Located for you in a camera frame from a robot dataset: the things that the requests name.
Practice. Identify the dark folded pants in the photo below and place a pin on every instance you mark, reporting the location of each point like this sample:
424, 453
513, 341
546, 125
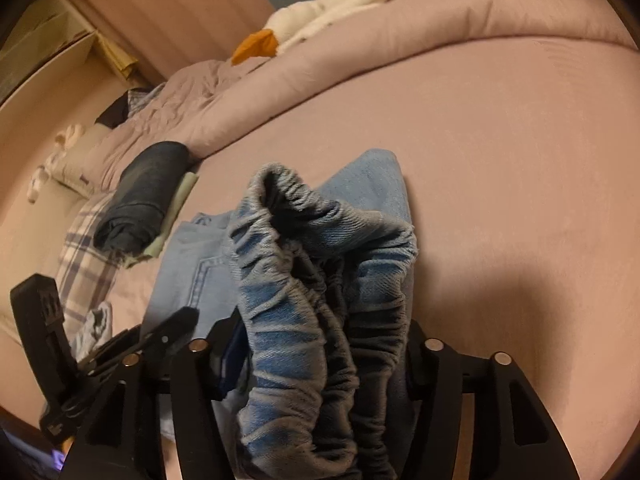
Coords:
145, 195

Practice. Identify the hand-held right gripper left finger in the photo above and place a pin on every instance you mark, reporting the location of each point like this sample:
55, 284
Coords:
232, 360

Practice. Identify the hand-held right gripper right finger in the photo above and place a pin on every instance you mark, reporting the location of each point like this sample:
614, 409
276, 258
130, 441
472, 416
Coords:
440, 385

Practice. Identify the plaid cloth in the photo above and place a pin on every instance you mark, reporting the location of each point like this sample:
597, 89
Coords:
85, 265

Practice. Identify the pink bed sheet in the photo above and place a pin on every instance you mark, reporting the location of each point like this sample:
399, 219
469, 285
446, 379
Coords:
500, 160

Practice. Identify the light green cloth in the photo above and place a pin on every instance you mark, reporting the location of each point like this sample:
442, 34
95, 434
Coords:
182, 192

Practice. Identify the small light blue cloth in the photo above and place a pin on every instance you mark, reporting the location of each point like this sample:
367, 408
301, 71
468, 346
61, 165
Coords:
95, 330

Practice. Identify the pink curtain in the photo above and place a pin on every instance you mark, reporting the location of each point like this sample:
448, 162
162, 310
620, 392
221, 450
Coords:
165, 10

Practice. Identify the cardboard box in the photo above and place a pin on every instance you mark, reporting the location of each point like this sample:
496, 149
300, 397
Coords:
50, 25

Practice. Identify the blue-grey elastic waist pants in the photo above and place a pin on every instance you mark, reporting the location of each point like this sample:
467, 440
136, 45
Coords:
300, 350

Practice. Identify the light blue jeans pants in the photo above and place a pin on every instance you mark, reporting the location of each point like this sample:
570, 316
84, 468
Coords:
200, 260

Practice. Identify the pink quilt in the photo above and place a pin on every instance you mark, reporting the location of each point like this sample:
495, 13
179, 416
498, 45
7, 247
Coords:
400, 20

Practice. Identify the beige pillow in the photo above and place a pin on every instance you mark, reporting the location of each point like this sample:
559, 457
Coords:
80, 160

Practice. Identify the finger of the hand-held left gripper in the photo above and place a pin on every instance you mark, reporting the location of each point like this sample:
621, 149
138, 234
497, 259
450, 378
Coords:
170, 327

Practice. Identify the dark cloth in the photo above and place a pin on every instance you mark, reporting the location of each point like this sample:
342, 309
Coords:
112, 112

